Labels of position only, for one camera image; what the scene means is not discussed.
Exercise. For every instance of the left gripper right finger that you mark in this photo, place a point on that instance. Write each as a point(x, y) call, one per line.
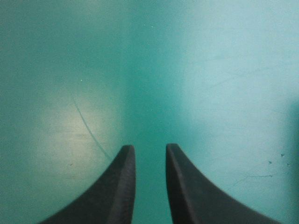
point(187, 198)

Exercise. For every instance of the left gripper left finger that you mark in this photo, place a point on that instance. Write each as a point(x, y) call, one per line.
point(112, 193)

